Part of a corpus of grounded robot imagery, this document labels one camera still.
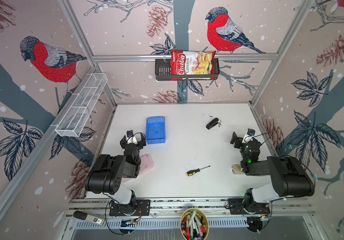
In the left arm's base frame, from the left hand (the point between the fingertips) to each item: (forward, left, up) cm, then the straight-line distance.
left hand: (132, 134), depth 89 cm
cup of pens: (-44, -34, -4) cm, 56 cm away
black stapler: (+14, -53, -8) cm, 55 cm away
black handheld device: (-41, +14, -8) cm, 44 cm away
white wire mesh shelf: (-6, +24, +18) cm, 31 cm away
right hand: (0, -67, -2) cm, 67 cm away
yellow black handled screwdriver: (-19, -37, -10) cm, 43 cm away
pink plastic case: (-13, -9, -12) cm, 20 cm away
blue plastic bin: (+10, -12, -11) cm, 19 cm away
